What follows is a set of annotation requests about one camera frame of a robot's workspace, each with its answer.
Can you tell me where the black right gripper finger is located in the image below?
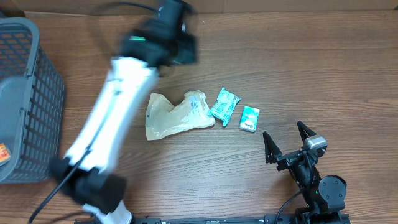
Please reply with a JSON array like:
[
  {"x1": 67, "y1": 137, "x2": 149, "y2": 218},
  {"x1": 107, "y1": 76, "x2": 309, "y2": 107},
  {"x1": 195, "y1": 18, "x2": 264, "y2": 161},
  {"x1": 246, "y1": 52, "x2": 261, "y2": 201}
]
[
  {"x1": 297, "y1": 121, "x2": 317, "y2": 144},
  {"x1": 263, "y1": 131, "x2": 282, "y2": 164}
]

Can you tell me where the teal tissue pack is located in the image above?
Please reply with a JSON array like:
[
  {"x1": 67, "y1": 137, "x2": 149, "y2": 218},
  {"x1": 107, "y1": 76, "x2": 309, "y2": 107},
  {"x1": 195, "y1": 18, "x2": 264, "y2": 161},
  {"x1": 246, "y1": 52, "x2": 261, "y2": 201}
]
[{"x1": 239, "y1": 106, "x2": 260, "y2": 133}]

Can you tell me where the teal wipes packet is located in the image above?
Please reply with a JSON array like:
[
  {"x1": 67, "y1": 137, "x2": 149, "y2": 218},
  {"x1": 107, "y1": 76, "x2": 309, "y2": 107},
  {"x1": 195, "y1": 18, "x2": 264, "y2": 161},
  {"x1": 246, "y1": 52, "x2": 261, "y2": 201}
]
[{"x1": 208, "y1": 88, "x2": 241, "y2": 127}]

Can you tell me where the beige plastic pouch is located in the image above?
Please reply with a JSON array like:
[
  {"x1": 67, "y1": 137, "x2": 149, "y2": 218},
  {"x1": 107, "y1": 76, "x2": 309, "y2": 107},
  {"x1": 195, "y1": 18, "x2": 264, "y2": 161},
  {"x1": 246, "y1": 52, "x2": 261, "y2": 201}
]
[{"x1": 146, "y1": 90, "x2": 215, "y2": 141}]

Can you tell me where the orange tissue pack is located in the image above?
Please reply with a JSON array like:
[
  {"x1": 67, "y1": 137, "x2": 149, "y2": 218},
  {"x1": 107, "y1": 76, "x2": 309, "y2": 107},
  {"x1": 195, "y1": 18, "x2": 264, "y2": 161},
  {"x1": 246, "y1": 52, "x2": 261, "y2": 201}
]
[{"x1": 0, "y1": 143, "x2": 11, "y2": 166}]

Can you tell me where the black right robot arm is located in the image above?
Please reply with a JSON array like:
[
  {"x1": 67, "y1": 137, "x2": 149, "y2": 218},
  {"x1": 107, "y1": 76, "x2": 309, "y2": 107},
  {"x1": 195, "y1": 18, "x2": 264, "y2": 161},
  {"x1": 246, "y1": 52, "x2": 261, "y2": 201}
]
[{"x1": 263, "y1": 121, "x2": 351, "y2": 224}]

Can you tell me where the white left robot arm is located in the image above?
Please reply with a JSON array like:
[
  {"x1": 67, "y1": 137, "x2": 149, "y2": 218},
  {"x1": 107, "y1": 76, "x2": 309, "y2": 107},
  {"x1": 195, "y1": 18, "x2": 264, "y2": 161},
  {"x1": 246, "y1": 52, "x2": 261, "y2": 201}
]
[{"x1": 49, "y1": 0, "x2": 197, "y2": 223}]

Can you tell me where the grey plastic basket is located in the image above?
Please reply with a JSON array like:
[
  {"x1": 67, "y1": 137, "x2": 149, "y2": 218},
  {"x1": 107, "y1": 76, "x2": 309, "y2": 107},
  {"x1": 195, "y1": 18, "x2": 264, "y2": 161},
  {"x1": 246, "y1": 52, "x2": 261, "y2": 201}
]
[{"x1": 1, "y1": 17, "x2": 66, "y2": 184}]

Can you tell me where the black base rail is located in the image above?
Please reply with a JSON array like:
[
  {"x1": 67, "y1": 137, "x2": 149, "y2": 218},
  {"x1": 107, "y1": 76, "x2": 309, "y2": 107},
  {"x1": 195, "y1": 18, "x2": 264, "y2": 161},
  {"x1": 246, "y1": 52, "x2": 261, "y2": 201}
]
[{"x1": 75, "y1": 215, "x2": 294, "y2": 224}]

